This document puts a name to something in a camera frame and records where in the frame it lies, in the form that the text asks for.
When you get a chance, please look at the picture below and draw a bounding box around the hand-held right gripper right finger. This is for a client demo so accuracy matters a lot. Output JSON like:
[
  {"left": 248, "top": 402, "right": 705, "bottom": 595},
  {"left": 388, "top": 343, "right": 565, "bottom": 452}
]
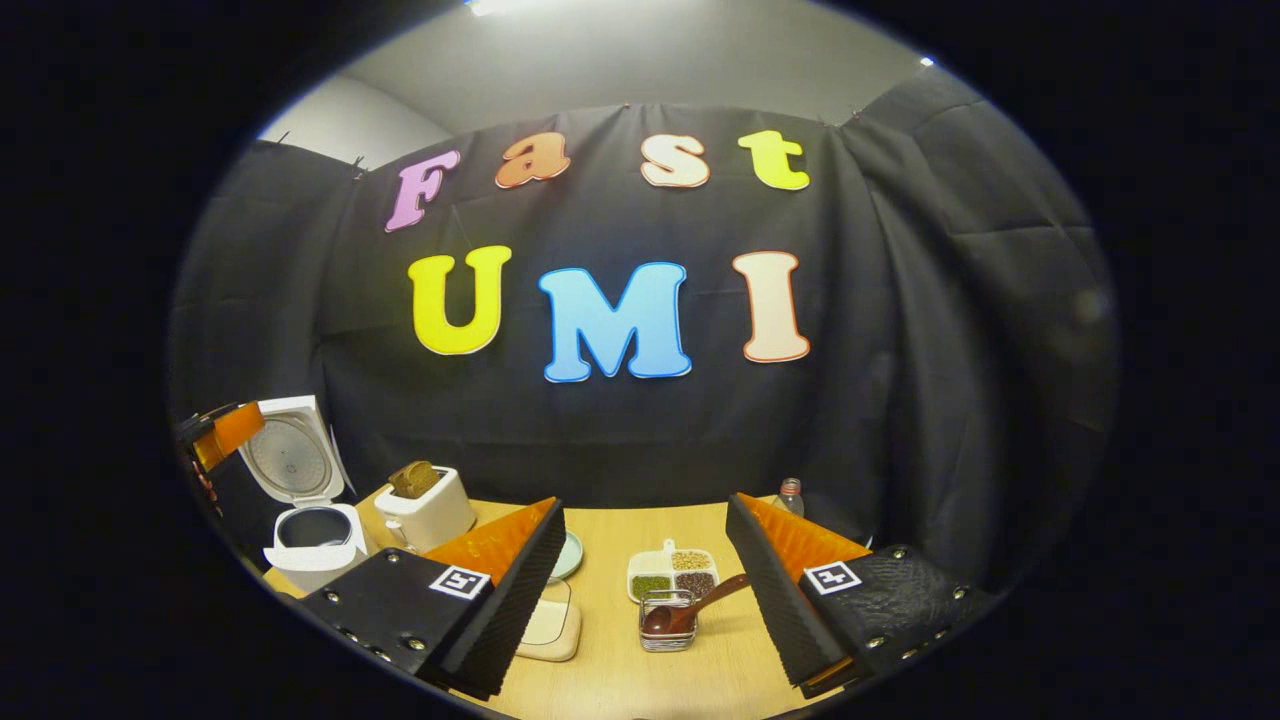
[{"left": 725, "top": 492, "right": 1001, "bottom": 699}]

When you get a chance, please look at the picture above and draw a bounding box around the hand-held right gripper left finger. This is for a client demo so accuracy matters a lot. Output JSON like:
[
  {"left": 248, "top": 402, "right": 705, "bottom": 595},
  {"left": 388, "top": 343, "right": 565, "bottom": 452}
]
[{"left": 298, "top": 497, "right": 567, "bottom": 701}]

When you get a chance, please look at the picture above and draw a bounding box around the white rice cooker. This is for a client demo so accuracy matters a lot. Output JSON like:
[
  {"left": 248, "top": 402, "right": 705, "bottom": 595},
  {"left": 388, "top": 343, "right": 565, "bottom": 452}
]
[{"left": 238, "top": 395, "right": 373, "bottom": 594}]

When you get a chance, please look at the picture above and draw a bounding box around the brown wooden spoon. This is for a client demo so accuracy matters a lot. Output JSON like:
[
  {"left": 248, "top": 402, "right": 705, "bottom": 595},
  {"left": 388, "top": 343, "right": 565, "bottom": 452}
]
[{"left": 642, "top": 573, "right": 751, "bottom": 638}]

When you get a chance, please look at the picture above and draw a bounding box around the clear chopstick holder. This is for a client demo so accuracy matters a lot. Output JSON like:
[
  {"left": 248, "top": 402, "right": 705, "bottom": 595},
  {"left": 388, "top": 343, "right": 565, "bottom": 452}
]
[{"left": 638, "top": 588, "right": 699, "bottom": 654}]

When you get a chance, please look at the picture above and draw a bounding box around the pale green plate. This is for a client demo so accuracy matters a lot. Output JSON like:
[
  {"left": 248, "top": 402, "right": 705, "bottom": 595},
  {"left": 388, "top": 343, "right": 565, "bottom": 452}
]
[{"left": 548, "top": 530, "right": 586, "bottom": 583}]

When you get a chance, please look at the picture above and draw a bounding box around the white toaster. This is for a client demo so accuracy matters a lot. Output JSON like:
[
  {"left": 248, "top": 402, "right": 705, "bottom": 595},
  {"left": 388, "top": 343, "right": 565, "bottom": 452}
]
[{"left": 373, "top": 465, "right": 479, "bottom": 555}]

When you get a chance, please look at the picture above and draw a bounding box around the black backdrop cloth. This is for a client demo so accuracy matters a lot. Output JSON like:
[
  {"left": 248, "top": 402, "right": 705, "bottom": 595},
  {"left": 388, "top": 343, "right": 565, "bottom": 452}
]
[{"left": 168, "top": 65, "right": 1121, "bottom": 591}]

